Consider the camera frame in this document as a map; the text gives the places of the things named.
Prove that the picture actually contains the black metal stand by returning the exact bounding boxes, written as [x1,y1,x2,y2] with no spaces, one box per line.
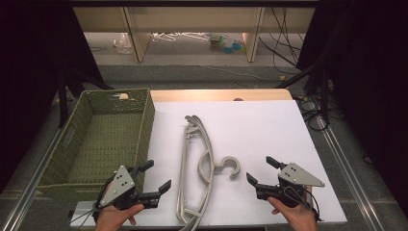
[273,64,331,124]
[57,68,114,129]

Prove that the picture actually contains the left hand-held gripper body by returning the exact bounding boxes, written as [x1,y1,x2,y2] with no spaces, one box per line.
[94,165,152,211]

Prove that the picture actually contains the hanging black cables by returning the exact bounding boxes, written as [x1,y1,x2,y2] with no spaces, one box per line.
[258,7,306,76]

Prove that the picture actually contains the dark curtain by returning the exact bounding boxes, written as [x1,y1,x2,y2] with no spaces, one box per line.
[0,0,105,193]
[296,0,408,219]

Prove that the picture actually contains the coiled black cables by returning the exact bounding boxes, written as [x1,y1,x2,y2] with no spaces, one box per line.
[296,95,331,132]

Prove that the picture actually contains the green woven basket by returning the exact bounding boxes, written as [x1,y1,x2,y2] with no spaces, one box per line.
[36,88,157,201]

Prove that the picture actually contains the colourful plastic toys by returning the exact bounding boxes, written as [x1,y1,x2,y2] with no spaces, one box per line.
[209,33,246,55]

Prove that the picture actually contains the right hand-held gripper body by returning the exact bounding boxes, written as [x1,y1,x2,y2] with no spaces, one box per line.
[256,162,326,210]

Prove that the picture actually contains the person's left hand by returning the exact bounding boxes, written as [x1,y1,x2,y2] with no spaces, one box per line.
[94,203,145,231]

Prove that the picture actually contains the thin grey cable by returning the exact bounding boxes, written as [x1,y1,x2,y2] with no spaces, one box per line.
[69,205,101,225]

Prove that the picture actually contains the white wire hangers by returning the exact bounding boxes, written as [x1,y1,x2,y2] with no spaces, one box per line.
[151,32,211,43]

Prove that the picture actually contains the black frame bar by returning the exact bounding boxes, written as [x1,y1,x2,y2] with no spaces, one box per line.
[68,0,320,8]

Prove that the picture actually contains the clear plastic bag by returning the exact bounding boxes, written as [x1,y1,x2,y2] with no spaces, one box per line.
[113,33,133,55]

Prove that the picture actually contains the light wooden table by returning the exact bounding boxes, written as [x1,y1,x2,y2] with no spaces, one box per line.
[117,89,293,103]

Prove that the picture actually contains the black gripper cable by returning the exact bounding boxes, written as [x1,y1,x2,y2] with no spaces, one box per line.
[283,186,322,223]
[94,182,112,210]

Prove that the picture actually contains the white board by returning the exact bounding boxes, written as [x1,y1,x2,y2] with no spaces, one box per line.
[68,99,348,229]

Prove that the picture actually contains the aluminium rail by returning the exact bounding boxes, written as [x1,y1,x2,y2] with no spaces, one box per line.
[0,128,65,231]
[316,115,386,231]

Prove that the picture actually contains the person's right hand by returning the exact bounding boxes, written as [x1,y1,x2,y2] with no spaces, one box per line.
[268,195,319,231]

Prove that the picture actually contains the pale floor cable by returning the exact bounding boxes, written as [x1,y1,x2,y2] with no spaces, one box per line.
[201,64,283,82]

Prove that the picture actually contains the beige wooden shelf unit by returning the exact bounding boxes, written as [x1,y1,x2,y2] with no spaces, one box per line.
[72,6,317,64]

